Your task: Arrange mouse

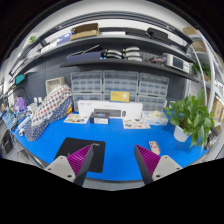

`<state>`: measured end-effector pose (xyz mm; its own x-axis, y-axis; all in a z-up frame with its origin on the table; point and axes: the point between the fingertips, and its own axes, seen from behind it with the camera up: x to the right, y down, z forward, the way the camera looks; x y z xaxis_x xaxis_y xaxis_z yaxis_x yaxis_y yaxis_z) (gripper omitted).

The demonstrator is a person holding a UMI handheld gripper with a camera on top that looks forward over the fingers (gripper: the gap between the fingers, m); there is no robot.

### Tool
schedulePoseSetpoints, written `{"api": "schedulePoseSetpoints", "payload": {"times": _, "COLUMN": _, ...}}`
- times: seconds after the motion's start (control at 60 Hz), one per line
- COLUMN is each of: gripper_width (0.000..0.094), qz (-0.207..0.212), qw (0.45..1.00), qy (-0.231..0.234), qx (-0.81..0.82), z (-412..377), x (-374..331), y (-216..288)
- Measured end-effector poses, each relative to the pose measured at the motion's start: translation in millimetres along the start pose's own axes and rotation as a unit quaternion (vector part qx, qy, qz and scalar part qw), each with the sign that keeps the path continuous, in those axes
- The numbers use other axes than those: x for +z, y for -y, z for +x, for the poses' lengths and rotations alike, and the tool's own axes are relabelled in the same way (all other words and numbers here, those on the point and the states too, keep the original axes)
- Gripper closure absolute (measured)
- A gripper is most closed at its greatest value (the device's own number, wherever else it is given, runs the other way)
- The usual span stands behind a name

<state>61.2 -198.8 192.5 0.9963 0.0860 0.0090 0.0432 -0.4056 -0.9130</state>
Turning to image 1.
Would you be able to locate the gripper purple ribbed left finger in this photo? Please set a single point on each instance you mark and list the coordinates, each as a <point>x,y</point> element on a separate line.
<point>73,168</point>

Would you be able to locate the gripper purple ribbed right finger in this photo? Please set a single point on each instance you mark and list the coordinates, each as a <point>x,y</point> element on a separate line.
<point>152,166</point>

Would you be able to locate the beige computer mouse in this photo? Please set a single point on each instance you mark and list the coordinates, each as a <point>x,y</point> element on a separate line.
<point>154,147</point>

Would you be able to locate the black mouse pad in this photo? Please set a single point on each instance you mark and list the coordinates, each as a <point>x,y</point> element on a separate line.
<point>76,146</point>

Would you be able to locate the blue table mat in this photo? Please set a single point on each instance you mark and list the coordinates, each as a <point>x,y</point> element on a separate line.
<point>119,160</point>

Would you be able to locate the white plant pot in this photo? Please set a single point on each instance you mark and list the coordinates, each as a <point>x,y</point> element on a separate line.
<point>180,135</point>

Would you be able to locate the illustrated card right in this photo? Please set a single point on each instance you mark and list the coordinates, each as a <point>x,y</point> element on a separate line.
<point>134,124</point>

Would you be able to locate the illustrated card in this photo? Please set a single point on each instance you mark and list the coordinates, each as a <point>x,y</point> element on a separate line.
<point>134,124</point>
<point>76,119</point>

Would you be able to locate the clear plastic box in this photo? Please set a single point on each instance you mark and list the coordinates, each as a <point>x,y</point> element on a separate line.
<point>154,118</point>

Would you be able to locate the illustrated card left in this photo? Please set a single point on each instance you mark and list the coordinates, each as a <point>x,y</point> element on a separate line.
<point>76,119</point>

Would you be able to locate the small black white box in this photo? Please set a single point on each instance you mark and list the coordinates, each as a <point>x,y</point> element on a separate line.
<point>99,118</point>

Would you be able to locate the white long product box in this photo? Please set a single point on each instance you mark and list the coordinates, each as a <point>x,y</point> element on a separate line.
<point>116,110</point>

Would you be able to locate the patterned cloth cover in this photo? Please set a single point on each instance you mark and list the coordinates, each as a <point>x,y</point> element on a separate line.
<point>55,106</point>

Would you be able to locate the green potted plant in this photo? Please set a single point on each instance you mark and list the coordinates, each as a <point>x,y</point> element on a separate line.
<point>192,115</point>

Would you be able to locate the yellow card box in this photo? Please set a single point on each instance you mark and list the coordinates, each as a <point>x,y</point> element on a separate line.
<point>119,96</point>

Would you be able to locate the grey drawer organizer right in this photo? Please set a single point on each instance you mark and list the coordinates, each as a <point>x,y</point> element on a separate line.
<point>153,85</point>

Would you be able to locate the grey drawer organizer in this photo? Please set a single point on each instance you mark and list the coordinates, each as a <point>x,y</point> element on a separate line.
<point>153,85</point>
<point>87,81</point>
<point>120,80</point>

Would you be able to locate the grey drawer organizer left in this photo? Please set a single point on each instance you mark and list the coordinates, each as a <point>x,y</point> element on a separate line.
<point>87,81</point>

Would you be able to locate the white woven basket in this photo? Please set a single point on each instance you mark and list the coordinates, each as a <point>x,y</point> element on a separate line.
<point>53,83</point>

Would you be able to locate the grey drawer organizer middle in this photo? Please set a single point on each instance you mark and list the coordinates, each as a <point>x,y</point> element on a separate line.
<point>120,80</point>

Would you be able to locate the white electronic instrument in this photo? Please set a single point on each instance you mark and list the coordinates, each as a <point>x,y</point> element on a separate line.
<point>177,63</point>

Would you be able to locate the dark blue flat box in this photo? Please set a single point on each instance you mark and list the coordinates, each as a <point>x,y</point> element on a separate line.
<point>83,56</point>

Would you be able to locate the stacked white headsets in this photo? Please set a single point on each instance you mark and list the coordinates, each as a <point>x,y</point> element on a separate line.
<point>130,53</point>

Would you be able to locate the cardboard box on shelf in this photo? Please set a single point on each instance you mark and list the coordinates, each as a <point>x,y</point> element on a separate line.
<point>86,30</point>

